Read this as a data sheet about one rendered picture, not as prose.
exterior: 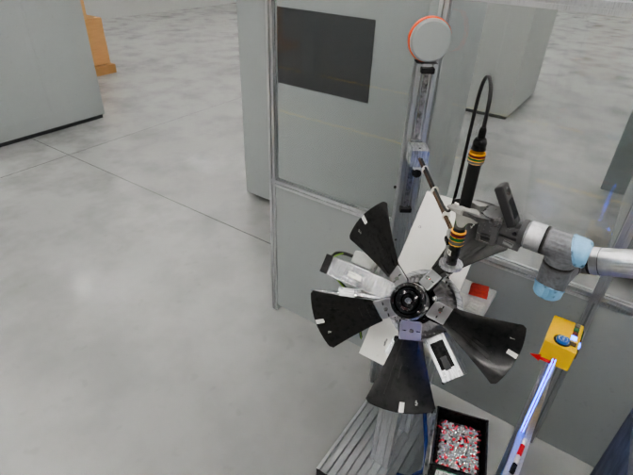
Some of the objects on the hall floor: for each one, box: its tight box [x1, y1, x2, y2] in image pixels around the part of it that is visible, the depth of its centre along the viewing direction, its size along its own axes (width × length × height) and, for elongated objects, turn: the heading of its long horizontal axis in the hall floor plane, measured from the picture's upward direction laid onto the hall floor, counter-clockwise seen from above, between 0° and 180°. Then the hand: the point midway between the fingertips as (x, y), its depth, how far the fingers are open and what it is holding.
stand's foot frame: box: [317, 400, 436, 475], centre depth 234 cm, size 62×46×8 cm
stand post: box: [370, 407, 401, 468], centre depth 205 cm, size 4×9×91 cm, turn 52°
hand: (455, 202), depth 131 cm, fingers closed on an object, 4 cm apart
